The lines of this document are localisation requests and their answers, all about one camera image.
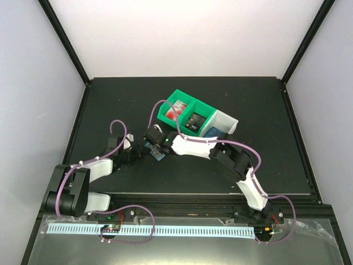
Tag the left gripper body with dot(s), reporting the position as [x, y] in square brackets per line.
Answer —
[131, 158]

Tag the light blue card holder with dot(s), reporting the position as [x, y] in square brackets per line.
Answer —
[147, 146]

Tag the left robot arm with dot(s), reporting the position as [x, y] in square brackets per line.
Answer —
[69, 184]

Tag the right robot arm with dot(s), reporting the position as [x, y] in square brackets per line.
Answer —
[230, 154]

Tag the red and white cards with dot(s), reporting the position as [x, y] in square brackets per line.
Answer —
[174, 111]

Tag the blue cards stack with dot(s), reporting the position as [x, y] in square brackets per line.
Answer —
[213, 132]

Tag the green plastic bin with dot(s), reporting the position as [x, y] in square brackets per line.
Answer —
[194, 106]

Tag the white plastic bin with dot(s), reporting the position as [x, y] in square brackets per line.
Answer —
[220, 120]

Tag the clear plastic sheet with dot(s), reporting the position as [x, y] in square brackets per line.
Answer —
[305, 241]

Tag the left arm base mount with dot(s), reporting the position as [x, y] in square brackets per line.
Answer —
[121, 214]

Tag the black aluminium frame rail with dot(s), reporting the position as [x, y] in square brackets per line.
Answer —
[216, 205]

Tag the slotted white cable duct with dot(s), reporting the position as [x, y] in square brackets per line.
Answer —
[147, 230]

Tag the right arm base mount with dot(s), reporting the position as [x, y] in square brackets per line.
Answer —
[242, 213]

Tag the left rear frame post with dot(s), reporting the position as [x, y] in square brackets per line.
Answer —
[64, 39]

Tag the frame post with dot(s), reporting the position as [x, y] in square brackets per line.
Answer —
[307, 39]
[64, 39]

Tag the right rear frame post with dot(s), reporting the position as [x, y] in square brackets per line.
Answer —
[307, 39]

